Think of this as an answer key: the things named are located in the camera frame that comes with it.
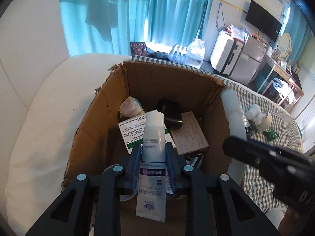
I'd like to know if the black round funnel-shaped part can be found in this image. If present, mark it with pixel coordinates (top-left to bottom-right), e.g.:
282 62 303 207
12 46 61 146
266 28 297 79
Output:
157 99 184 130

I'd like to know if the wooden chair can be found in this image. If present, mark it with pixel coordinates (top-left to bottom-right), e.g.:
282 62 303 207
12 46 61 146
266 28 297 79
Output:
268 77 302 111

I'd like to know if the black wall cable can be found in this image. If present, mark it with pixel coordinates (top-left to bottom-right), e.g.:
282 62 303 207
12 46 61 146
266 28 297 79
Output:
215 3 227 31

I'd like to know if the pack of water bottles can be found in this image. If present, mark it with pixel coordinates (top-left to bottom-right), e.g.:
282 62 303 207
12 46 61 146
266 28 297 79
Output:
167 43 189 63

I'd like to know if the black cloth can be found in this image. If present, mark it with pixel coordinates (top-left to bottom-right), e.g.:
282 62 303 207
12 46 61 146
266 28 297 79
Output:
148 50 169 59

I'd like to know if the white padded headboard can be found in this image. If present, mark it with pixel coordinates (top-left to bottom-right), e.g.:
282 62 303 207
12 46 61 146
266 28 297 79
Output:
0 0 72 197

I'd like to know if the white plastic bottle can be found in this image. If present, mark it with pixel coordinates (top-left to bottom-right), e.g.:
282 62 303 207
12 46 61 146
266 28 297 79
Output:
221 90 248 190

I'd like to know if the person's right forearm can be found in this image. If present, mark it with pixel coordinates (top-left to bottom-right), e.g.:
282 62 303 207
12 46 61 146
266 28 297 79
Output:
277 205 308 236

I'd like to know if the white squeeze tube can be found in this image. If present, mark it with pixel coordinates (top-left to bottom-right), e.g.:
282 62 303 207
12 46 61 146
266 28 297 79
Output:
135 111 166 223

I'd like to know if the teal curtain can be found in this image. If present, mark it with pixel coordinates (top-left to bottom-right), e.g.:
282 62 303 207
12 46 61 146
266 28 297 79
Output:
59 0 217 57

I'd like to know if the large clear water bottle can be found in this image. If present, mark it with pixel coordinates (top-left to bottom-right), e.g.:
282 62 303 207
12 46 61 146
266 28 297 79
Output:
186 39 206 68

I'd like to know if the white pillow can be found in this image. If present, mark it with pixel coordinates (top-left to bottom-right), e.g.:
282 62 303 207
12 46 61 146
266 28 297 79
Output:
5 53 133 227

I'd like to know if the clear plastic bag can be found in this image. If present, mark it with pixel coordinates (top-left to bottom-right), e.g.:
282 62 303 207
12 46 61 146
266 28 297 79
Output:
226 25 249 38

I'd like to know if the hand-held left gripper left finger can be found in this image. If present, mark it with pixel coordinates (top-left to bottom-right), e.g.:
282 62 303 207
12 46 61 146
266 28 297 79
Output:
25 143 143 236

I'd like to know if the black television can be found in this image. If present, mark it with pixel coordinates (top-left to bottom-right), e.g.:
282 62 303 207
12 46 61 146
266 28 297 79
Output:
245 0 283 43

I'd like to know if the silver fridge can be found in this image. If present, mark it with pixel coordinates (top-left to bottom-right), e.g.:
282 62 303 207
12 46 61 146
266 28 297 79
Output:
230 35 269 85

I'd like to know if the green crumpled wrapper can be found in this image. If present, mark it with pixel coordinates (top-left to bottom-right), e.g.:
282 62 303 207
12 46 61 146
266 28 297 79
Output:
263 129 279 141

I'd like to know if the white suitcase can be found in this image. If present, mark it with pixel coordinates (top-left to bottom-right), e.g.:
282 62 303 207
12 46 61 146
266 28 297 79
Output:
210 31 244 75

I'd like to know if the patterned maroon bag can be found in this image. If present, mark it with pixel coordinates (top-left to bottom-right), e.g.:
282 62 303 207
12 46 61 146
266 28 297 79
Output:
130 42 150 57

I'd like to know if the tan cardboard packet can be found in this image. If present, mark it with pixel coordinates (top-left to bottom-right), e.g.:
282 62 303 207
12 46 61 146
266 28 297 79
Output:
170 111 209 156

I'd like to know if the navy white tissue pack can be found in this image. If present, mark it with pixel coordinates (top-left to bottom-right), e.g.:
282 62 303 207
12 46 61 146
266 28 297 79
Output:
184 152 205 170

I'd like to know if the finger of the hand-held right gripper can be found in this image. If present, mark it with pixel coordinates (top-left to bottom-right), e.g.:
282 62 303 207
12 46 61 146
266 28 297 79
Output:
246 138 313 168
223 136 296 177

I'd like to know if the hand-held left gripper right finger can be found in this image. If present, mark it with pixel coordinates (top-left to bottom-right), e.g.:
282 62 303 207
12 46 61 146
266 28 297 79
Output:
165 143 281 236

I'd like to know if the green white carton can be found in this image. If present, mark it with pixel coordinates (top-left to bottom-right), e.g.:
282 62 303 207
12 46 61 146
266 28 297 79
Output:
118 115 176 154

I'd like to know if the brown cardboard box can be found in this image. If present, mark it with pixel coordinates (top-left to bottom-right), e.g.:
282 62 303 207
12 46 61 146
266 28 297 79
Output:
60 61 233 236

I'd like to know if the oval white mirror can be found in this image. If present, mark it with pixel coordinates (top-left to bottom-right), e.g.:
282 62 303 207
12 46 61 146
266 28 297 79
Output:
277 33 292 61

